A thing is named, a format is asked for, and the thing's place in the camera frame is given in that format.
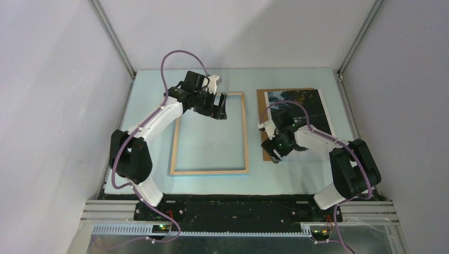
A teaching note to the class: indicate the right aluminium corner post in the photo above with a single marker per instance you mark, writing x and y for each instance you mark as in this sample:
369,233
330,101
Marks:
368,21

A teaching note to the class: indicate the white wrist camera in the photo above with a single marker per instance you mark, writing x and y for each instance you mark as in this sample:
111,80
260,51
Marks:
269,128
211,83

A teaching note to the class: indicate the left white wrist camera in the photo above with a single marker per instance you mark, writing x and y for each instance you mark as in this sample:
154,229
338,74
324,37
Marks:
211,83

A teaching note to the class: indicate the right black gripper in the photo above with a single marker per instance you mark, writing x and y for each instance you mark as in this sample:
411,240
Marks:
269,145

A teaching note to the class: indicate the left aluminium corner post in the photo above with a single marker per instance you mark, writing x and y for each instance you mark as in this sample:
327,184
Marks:
109,30

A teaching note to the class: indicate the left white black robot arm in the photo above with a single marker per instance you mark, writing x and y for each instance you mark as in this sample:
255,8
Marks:
130,158

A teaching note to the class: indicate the light blue table mat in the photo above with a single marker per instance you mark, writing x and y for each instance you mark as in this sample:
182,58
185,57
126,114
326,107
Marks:
264,178

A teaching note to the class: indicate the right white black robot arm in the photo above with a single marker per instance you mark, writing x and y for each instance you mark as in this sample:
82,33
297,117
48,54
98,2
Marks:
354,171

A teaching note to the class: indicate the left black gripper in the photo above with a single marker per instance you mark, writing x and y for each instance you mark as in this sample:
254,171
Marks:
217,112

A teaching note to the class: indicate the aluminium corner post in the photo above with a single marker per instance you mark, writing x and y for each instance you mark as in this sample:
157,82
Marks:
368,21
109,30

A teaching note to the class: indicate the landscape photo print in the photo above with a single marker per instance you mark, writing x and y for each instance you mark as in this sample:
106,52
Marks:
305,108

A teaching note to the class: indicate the brown fibreboard backing board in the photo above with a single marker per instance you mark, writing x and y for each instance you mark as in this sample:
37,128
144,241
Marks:
278,120

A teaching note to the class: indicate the aluminium rail frame front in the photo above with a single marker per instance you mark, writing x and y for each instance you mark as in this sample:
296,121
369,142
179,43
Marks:
116,218

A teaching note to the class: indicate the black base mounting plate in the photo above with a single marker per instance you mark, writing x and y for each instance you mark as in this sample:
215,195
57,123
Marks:
237,213

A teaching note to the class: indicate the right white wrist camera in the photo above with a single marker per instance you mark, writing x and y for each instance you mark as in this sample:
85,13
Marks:
269,128

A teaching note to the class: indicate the light wooden picture frame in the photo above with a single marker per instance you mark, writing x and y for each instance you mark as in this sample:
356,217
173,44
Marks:
245,140

